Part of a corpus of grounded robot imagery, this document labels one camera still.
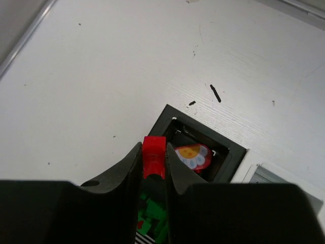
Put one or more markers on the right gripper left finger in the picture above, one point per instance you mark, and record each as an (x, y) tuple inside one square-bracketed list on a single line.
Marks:
[(101, 210)]

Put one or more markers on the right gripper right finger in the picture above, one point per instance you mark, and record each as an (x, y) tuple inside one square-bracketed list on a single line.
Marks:
[(202, 212)]

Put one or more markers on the green square lego brick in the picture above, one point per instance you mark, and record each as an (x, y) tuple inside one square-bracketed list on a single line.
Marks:
[(152, 224)]

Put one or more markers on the red rounded lego piece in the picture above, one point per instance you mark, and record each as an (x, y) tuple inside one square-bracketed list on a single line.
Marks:
[(197, 157)]

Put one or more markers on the red curved lego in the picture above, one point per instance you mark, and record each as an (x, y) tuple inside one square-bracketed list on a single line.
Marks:
[(154, 156)]

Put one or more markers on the white slotted container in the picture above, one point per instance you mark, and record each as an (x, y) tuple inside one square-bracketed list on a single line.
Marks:
[(271, 174)]

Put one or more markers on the black slotted container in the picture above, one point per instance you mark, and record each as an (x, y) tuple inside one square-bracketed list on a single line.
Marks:
[(182, 130)]

